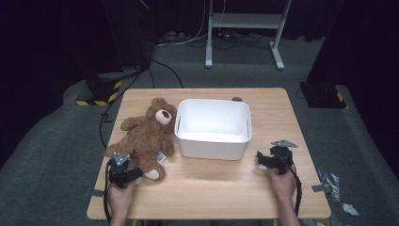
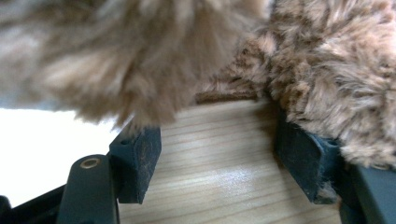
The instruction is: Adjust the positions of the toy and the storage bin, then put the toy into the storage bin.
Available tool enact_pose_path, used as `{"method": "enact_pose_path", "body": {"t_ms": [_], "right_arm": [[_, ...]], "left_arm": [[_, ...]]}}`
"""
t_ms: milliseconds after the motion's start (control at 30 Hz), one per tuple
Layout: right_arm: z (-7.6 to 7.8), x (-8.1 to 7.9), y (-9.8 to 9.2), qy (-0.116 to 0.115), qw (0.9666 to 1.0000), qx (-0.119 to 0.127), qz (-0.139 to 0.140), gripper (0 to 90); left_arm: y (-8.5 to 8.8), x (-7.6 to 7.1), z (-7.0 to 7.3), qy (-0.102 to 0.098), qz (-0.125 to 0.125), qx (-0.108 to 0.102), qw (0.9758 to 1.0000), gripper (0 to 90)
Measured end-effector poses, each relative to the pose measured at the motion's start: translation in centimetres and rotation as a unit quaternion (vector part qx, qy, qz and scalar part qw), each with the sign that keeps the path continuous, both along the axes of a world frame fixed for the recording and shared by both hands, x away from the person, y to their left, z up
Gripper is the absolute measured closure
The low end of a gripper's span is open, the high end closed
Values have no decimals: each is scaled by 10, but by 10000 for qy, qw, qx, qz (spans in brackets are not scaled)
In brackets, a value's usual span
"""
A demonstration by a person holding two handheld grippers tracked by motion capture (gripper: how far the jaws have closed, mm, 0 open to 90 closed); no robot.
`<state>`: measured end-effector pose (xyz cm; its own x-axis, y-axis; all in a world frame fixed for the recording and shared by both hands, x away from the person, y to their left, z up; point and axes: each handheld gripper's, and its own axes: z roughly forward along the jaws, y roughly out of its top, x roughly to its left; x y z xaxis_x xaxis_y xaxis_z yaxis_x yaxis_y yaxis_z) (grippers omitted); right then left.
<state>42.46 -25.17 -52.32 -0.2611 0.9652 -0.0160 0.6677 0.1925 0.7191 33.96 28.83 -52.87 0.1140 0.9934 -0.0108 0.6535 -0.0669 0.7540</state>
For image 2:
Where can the brown furry cloth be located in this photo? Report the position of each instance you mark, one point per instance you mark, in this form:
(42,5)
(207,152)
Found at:
(327,68)

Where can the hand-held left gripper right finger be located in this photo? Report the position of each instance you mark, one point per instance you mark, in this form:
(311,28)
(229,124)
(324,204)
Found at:
(305,158)

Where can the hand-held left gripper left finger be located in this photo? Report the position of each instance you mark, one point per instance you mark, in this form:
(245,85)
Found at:
(137,161)

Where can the white smooth sheet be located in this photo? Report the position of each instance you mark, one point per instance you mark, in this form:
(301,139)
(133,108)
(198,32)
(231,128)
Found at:
(40,149)

